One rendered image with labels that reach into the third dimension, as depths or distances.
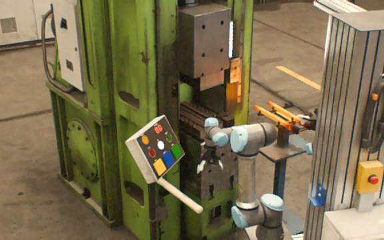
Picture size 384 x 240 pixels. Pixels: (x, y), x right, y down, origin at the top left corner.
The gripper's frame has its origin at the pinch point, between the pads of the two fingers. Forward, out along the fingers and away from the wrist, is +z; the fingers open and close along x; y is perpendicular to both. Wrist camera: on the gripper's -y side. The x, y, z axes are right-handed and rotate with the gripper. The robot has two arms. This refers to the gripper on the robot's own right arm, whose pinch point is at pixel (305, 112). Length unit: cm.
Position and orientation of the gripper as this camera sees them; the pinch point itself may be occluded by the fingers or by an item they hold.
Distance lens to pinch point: 356.5
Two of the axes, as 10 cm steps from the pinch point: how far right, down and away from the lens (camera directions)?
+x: 8.7, -2.2, 4.4
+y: 0.0, 8.9, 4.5
